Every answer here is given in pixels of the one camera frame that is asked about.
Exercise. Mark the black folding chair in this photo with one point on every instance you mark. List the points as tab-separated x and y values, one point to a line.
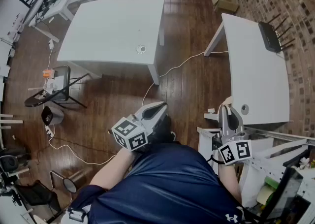
37	101

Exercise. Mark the orange box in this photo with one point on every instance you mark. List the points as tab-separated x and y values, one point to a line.
48	73

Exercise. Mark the person's right forearm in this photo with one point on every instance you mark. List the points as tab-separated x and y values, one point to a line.
229	183

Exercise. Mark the black round speaker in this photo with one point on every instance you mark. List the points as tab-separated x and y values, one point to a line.
8	163

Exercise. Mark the black flat monitor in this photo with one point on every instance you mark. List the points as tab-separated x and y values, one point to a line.
288	193

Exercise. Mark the wooden slat frame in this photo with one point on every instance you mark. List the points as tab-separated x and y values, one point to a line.
11	121

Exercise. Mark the white power strip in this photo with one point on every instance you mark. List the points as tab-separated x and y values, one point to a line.
50	130

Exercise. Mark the cream tape roll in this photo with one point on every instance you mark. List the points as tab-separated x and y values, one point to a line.
263	196

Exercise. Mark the white slotted metal rack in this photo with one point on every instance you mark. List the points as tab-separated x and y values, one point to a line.
261	161

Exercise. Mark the black router with antennas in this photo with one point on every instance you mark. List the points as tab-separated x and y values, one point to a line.
269	36

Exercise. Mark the small white desk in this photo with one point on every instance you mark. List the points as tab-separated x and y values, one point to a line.
62	1

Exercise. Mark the grey waste bin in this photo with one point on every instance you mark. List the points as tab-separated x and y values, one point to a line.
57	117

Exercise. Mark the white plastic bag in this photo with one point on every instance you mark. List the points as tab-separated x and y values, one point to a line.
55	83

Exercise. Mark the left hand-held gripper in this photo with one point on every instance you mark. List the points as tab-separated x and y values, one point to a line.
129	135

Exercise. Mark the small beige object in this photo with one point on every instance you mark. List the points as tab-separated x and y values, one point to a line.
227	101

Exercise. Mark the person's navy shirt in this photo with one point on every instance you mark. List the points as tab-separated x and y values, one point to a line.
167	181

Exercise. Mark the person's left forearm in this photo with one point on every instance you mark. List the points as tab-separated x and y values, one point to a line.
110	171

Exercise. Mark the white power adapter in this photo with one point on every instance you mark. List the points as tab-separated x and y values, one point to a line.
51	44

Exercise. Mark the green tape roll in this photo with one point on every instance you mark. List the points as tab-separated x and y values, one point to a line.
272	182

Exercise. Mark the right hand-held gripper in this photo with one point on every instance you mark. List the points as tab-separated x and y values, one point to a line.
235	151

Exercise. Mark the small white bracket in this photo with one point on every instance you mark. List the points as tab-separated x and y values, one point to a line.
210	114

